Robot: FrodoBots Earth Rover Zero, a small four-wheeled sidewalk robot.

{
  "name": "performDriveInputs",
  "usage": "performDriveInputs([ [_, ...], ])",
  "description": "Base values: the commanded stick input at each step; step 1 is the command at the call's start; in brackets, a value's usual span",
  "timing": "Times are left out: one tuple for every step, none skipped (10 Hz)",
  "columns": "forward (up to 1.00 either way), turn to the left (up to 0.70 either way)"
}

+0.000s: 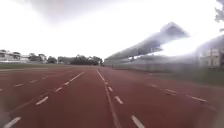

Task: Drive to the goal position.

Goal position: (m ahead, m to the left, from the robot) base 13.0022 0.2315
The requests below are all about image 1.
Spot row of dark trees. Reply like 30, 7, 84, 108
27, 52, 104, 66

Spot grass strip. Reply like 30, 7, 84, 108
146, 65, 224, 88

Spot red running track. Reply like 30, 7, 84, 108
0, 65, 224, 128

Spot low pale building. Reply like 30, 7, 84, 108
0, 49, 30, 64

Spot roofed grandstand building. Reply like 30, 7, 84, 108
103, 21, 201, 71

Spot white lane lines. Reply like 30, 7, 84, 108
0, 68, 209, 128

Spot tall dark tree cluster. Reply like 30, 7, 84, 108
214, 0, 224, 33

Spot grey building with windows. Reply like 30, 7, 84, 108
196, 34, 224, 69

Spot green grass field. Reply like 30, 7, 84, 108
0, 62, 69, 71

